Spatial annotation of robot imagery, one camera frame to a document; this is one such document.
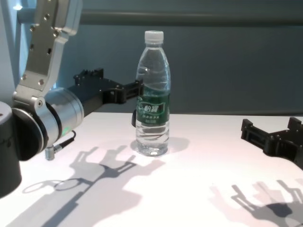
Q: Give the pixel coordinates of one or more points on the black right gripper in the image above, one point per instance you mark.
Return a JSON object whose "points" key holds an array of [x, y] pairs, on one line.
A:
{"points": [[286, 144]]}

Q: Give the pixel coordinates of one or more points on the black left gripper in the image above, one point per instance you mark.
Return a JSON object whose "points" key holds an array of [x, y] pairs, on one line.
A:
{"points": [[99, 92]]}

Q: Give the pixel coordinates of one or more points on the clear water bottle green label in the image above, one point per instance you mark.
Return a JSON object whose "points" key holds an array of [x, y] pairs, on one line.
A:
{"points": [[152, 71]]}

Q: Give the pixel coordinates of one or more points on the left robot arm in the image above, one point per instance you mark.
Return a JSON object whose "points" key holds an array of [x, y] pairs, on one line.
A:
{"points": [[64, 111]]}

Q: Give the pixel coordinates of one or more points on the green YES button black base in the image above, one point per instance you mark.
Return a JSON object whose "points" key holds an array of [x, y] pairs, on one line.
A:
{"points": [[133, 120]]}

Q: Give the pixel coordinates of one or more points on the grey horizontal rail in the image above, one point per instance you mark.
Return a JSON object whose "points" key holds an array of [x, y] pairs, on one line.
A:
{"points": [[189, 17]]}

